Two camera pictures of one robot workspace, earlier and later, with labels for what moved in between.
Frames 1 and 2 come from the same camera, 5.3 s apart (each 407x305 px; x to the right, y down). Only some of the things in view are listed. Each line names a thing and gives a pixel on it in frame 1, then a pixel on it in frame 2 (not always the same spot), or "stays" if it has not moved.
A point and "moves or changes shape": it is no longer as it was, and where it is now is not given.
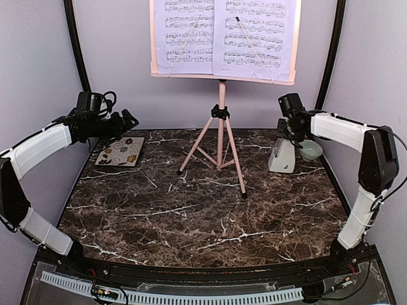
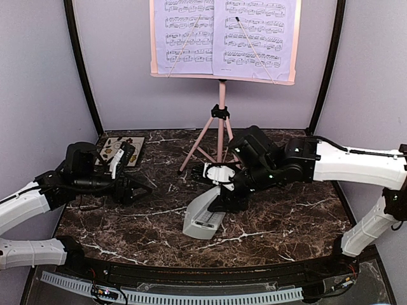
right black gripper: (280, 130) -> (230, 202)
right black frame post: (334, 52) stays
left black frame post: (78, 43) stays
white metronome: (282, 157) moves or changes shape
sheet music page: (175, 20) stays
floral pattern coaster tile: (121, 151) stays
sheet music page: (271, 25) stays
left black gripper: (126, 117) -> (125, 197)
